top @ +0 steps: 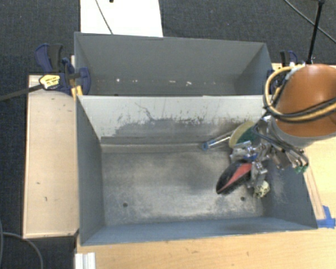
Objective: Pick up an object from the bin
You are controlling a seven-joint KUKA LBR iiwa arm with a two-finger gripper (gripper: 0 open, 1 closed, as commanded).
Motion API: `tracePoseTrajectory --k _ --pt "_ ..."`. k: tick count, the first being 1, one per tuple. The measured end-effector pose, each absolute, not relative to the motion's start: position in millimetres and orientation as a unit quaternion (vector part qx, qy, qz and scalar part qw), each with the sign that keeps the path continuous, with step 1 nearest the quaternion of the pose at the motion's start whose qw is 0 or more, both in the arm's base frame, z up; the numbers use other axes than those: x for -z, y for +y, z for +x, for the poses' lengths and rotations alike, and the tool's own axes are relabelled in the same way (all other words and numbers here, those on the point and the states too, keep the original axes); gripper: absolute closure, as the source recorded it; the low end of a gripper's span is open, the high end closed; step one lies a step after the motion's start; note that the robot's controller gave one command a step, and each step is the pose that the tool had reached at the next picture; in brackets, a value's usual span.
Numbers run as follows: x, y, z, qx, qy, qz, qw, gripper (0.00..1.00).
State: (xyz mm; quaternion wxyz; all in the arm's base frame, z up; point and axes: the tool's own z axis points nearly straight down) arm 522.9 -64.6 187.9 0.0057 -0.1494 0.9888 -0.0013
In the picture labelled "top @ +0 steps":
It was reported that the yellow and green round sponge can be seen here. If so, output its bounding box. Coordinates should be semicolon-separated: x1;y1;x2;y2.
228;120;259;149

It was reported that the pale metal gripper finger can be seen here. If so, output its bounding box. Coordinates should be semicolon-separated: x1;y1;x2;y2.
248;161;269;192
230;142;260;163

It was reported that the black and red brush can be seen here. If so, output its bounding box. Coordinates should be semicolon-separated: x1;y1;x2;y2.
215;159;254;196

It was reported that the blue-tipped metal tool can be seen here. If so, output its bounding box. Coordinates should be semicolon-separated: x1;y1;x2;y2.
200;133;234;151

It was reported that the grey metal bin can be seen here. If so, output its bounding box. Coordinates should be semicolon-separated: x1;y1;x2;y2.
73;31;319;247

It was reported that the pale wood flat board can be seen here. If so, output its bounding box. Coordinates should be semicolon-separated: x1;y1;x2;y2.
22;74;81;239

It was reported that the pale yellow dotted lump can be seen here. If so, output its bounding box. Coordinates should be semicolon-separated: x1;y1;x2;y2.
253;180;270;200

